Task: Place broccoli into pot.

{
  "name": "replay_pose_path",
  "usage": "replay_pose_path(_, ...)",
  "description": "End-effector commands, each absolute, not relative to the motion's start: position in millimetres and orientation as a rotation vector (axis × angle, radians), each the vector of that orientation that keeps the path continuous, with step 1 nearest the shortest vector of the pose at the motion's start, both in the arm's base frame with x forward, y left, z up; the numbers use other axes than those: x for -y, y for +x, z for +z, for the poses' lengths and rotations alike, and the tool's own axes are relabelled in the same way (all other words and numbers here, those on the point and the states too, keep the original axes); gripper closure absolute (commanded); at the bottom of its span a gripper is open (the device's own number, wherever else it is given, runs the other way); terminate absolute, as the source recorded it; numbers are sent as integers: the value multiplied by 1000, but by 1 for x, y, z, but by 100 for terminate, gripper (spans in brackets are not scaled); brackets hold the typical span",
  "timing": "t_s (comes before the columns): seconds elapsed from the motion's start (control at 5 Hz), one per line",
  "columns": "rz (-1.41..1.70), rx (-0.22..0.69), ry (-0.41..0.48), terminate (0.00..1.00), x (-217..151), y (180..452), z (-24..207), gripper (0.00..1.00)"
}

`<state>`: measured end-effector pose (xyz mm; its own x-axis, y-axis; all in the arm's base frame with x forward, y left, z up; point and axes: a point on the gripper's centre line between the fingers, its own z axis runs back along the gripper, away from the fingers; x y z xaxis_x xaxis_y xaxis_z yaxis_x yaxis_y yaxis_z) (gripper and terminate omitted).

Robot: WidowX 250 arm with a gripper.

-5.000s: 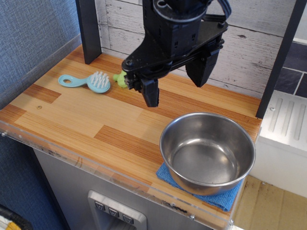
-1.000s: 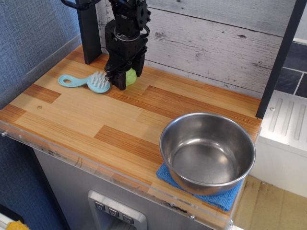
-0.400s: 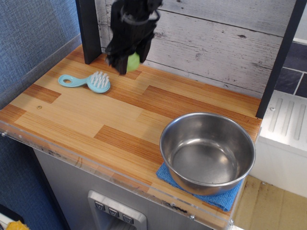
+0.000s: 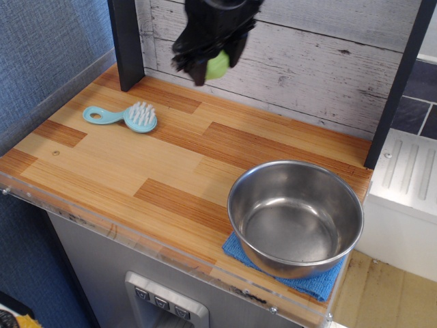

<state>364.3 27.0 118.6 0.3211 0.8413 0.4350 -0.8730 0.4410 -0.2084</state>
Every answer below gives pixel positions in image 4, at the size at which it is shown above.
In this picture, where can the green toy broccoli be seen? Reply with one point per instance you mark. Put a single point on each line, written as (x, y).
(218, 66)

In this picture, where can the light blue toy brush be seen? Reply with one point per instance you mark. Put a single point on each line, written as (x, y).
(140, 117)

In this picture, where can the black left frame post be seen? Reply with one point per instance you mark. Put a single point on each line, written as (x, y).
(126, 39)

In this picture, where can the grey cabinet with buttons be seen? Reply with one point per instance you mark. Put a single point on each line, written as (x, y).
(101, 266)

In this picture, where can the white ribbed box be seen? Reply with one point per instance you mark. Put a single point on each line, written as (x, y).
(400, 205)

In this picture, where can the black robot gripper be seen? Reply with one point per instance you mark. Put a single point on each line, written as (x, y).
(213, 26)

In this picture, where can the stainless steel pot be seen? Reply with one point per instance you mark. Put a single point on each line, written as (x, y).
(294, 219)

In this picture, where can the yellow black object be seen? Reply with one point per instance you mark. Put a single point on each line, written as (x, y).
(12, 319)

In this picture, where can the blue cloth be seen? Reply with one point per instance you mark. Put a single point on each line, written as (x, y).
(319, 287)

